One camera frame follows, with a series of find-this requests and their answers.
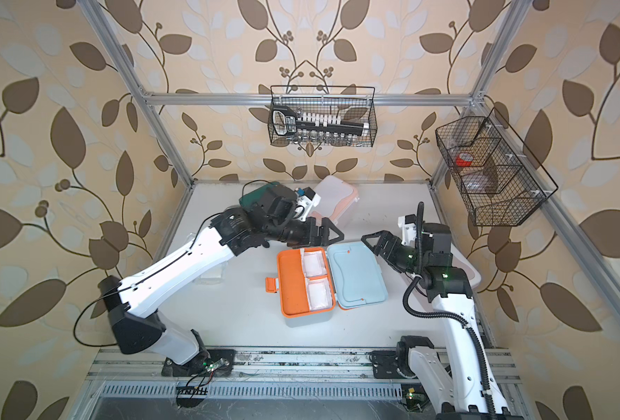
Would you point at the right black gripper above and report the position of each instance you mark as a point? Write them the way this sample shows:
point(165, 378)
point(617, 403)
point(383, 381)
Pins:
point(386, 237)

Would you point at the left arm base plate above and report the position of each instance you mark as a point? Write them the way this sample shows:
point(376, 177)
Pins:
point(218, 361)

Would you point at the wire basket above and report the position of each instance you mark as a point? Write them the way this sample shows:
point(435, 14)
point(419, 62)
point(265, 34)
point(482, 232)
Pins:
point(507, 181)
point(352, 103)

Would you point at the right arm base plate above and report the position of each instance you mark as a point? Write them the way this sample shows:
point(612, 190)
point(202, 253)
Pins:
point(393, 364)

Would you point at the orange tray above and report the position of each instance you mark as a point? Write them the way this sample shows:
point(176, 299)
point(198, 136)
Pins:
point(290, 285)

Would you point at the blue box orange trim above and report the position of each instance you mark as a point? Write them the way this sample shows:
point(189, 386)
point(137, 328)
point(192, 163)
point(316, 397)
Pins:
point(357, 277)

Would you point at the back wire basket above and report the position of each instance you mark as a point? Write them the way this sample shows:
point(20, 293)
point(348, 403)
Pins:
point(352, 103)

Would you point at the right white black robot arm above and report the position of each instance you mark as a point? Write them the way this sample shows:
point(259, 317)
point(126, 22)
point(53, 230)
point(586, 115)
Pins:
point(466, 389)

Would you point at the black socket set rail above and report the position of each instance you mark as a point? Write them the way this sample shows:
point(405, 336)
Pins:
point(287, 122)

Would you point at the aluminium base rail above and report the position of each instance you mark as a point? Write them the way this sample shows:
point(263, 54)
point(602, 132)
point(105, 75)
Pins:
point(250, 362)

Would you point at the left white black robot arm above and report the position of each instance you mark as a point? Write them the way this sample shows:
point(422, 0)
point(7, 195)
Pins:
point(133, 303)

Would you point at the green plastic tool case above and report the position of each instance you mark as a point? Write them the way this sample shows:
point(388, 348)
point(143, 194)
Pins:
point(265, 197)

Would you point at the gauze packet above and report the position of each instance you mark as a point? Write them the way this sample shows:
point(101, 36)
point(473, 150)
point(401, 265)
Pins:
point(313, 264)
point(213, 276)
point(319, 294)

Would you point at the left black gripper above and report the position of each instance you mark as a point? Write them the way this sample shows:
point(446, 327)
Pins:
point(320, 239)

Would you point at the pink first aid box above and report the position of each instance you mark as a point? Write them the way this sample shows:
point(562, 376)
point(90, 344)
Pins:
point(461, 262)

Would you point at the red tape roll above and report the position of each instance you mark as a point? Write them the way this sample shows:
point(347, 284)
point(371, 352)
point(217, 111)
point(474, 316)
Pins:
point(463, 160)

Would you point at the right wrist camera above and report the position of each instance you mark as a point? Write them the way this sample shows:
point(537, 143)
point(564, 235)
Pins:
point(410, 231)

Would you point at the right wire basket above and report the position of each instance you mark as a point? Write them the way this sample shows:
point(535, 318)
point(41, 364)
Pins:
point(507, 181)

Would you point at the white box pink trim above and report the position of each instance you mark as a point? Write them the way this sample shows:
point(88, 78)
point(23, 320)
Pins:
point(338, 201)

